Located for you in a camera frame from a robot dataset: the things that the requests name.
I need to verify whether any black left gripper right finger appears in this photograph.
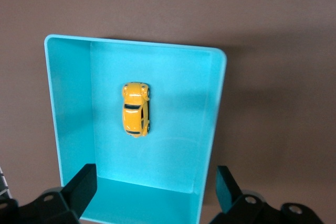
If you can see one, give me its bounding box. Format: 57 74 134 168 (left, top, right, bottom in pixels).
209 165 325 224

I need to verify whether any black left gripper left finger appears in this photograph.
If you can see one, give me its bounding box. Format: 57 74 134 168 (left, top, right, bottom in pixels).
0 163 98 224

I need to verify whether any yellow beetle toy car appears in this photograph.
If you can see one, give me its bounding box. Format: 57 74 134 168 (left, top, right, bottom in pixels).
121 81 151 138

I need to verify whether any teal plastic storage box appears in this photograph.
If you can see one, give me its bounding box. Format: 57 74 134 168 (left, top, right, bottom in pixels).
44 34 227 224

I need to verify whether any aluminium table edge rail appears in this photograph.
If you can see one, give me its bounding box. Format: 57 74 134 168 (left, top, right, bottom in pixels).
0 166 13 199

